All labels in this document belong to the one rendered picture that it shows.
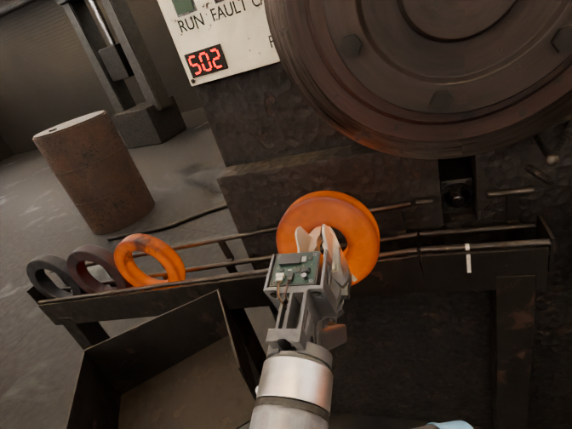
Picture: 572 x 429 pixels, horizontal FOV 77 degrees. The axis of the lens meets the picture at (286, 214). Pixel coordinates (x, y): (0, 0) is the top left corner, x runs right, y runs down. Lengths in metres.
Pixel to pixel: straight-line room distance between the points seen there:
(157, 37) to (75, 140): 5.09
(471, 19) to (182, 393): 0.71
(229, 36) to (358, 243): 0.44
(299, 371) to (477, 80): 0.36
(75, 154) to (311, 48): 2.73
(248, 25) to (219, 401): 0.66
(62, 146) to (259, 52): 2.56
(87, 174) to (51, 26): 6.51
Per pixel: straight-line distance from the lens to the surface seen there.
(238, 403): 0.69
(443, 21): 0.45
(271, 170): 0.75
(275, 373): 0.38
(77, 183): 3.23
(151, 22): 7.98
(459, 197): 0.76
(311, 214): 0.52
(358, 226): 0.52
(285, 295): 0.40
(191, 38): 0.77
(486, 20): 0.46
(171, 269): 0.92
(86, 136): 3.13
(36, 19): 9.66
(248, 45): 0.73
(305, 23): 0.54
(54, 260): 1.21
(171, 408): 0.76
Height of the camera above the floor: 1.13
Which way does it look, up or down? 28 degrees down
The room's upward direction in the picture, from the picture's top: 18 degrees counter-clockwise
